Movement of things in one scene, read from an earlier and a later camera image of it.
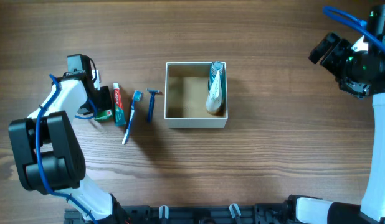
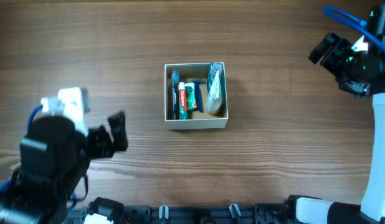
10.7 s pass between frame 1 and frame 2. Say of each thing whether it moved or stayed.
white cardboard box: stayed
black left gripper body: moved
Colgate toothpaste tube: moved
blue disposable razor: moved
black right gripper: stayed
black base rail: stayed
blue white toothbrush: moved
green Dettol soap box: moved
